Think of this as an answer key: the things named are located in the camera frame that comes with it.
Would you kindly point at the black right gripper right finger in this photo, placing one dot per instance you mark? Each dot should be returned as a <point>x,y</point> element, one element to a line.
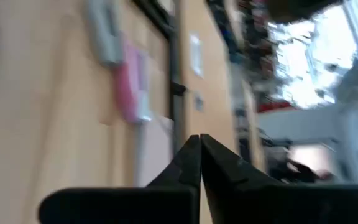
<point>259,202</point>

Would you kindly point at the tan wooden desk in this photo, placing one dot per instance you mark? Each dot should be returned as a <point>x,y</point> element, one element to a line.
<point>213,93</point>

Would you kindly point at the black aluminium table frame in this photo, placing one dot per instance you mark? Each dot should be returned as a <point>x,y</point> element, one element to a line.
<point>171,62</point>

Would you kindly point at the beige spiral notebook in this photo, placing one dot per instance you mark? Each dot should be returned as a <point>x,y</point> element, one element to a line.
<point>155,149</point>

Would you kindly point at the white rectangular desk card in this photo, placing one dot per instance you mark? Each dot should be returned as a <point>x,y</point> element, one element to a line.
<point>196,54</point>

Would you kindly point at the pink and white box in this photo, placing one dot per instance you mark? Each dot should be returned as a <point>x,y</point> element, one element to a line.
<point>130,87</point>

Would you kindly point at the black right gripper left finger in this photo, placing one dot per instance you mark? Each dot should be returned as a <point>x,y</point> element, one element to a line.
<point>154,202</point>

